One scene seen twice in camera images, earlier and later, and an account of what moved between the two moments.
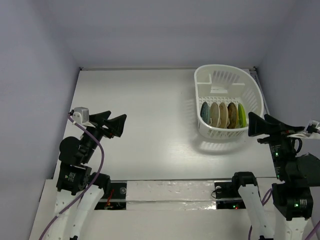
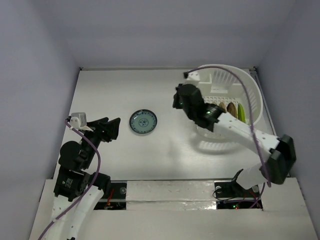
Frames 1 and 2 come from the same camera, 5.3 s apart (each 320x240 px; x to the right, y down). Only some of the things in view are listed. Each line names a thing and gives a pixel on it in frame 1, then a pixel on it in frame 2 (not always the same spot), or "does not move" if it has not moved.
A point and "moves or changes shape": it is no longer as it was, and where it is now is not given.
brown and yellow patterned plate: [233, 118] does not move
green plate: [242, 117] does not move
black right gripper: [275, 135] → [178, 97]
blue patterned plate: [205, 112] moves or changes shape
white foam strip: [170, 195] does not move
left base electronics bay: [116, 200] does not move
